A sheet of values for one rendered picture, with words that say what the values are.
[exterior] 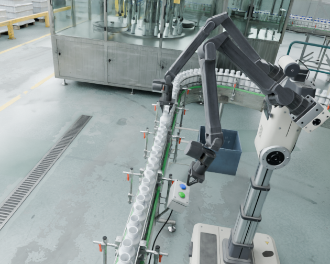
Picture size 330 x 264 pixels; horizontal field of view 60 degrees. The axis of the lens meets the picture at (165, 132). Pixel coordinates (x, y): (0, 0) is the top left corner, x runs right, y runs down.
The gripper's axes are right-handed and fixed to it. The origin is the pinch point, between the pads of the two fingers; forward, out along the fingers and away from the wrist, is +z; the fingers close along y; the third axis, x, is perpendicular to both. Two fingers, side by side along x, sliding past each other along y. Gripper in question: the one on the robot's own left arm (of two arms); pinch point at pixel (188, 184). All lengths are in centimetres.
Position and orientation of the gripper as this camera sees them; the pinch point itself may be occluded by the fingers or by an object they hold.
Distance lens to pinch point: 133.0
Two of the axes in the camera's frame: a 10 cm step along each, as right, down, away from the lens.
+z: -4.3, 7.6, 4.8
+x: 8.9, 4.4, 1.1
